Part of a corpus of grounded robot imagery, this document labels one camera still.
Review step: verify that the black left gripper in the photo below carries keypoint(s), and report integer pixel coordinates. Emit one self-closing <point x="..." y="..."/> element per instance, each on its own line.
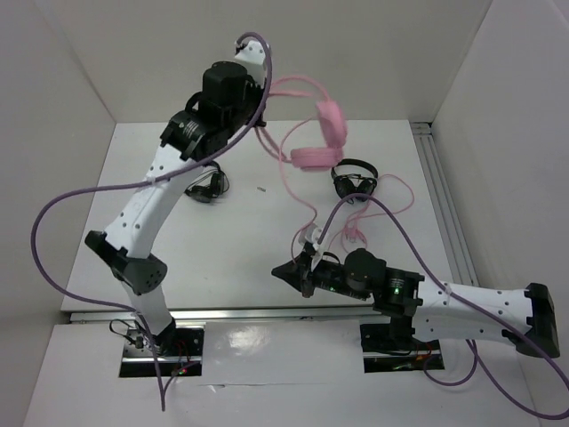
<point x="250" y="85"/>

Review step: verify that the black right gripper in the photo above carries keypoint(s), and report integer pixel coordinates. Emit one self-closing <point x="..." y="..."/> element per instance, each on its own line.
<point x="298" y="274"/>

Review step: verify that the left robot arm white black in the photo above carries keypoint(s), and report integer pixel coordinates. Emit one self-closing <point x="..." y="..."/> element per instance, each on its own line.
<point x="125" y="245"/>

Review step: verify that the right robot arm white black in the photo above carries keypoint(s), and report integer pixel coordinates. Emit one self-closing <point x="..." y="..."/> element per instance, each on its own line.
<point x="420" y="310"/>

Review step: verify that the black headphones on left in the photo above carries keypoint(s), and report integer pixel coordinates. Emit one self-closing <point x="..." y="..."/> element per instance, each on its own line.
<point x="211" y="184"/>

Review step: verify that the black headphones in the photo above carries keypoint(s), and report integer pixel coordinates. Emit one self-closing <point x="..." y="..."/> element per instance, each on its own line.
<point x="211" y="184"/>
<point x="355" y="185"/>

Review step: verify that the black headphones on right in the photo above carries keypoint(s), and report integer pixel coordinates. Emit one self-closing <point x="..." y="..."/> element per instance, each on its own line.
<point x="355" y="185"/>

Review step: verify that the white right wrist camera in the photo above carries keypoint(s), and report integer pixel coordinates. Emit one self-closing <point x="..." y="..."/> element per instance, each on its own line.
<point x="312" y="251"/>

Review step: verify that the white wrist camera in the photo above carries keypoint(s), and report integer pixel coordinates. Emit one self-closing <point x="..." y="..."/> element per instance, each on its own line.
<point x="312" y="251"/>
<point x="252" y="56"/>

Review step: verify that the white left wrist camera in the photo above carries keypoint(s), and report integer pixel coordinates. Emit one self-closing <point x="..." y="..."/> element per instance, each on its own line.
<point x="252" y="56"/>

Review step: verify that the aluminium front rail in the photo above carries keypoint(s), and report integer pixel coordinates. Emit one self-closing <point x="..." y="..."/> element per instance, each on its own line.
<point x="361" y="313"/>

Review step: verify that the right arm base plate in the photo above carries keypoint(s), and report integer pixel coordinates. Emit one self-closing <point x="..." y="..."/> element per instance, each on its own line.
<point x="383" y="354"/>

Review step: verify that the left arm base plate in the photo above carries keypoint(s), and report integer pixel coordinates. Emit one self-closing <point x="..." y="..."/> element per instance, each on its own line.
<point x="184" y="358"/>

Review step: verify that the aluminium side rail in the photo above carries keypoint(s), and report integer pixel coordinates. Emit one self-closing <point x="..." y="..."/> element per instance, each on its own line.
<point x="456" y="247"/>

